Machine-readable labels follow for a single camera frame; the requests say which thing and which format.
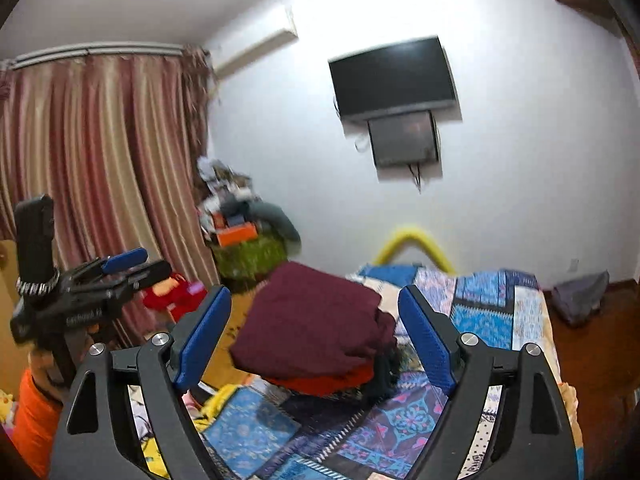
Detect striped pink curtain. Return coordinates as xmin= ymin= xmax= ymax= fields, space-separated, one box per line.
xmin=0 ymin=50 xmax=222 ymax=357

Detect blue patchwork blanket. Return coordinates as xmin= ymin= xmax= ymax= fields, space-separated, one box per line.
xmin=192 ymin=264 xmax=584 ymax=480

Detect white air conditioner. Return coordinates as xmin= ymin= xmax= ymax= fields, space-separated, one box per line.
xmin=210 ymin=7 xmax=300 ymax=77

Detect curtain rail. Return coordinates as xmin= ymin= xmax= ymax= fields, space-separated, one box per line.
xmin=0 ymin=41 xmax=189 ymax=72

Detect green patterned cloth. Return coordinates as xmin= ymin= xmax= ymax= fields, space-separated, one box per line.
xmin=210 ymin=235 xmax=289 ymax=292

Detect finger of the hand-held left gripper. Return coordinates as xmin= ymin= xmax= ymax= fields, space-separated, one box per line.
xmin=99 ymin=248 xmax=150 ymax=276
xmin=129 ymin=260 xmax=172 ymax=292

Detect grey pillow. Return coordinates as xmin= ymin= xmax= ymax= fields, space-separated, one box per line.
xmin=249 ymin=201 xmax=302 ymax=244

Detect black hanging cable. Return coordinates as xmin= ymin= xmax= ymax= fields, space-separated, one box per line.
xmin=407 ymin=160 xmax=426 ymax=194

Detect orange box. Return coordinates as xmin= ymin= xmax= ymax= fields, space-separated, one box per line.
xmin=217 ymin=224 xmax=259 ymax=247

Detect person's left forearm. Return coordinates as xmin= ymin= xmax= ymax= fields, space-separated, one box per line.
xmin=10 ymin=367 xmax=64 ymax=477

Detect person's left hand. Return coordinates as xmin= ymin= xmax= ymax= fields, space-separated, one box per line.
xmin=27 ymin=349 xmax=67 ymax=402

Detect grey bag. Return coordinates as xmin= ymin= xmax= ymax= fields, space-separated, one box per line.
xmin=552 ymin=270 xmax=611 ymax=329

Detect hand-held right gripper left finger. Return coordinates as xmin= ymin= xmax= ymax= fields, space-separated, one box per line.
xmin=48 ymin=285 xmax=232 ymax=480

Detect black wall television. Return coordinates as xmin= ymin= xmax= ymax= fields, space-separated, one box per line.
xmin=327 ymin=36 xmax=457 ymax=124

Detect red garment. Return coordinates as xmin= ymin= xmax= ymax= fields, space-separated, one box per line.
xmin=262 ymin=364 xmax=377 ymax=397

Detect maroon shirt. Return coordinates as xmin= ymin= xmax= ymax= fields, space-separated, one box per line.
xmin=230 ymin=261 xmax=399 ymax=379

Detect red plush toy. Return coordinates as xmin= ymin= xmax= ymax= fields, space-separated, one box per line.
xmin=142 ymin=274 xmax=209 ymax=324

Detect dark clothes pile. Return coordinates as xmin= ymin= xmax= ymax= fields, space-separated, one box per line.
xmin=369 ymin=339 xmax=417 ymax=404

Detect pile of clutter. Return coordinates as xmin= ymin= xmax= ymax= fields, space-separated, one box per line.
xmin=196 ymin=156 xmax=262 ymax=241

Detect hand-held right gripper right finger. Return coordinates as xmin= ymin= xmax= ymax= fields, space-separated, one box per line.
xmin=397 ymin=285 xmax=581 ymax=480

